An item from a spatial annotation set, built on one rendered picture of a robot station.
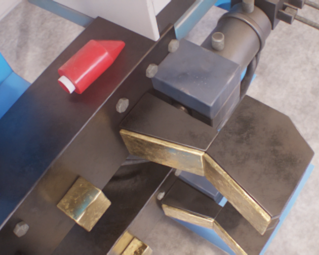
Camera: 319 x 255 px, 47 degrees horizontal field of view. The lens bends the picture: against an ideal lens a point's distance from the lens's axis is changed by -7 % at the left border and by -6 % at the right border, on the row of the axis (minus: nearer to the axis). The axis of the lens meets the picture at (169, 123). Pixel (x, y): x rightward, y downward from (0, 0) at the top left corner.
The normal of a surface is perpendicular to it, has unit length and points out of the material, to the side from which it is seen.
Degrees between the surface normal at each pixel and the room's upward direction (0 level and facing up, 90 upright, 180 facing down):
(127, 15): 90
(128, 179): 0
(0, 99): 0
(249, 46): 56
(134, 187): 0
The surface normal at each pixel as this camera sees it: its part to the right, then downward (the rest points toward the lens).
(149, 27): -0.58, 0.74
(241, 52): 0.53, 0.02
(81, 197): -0.12, -0.49
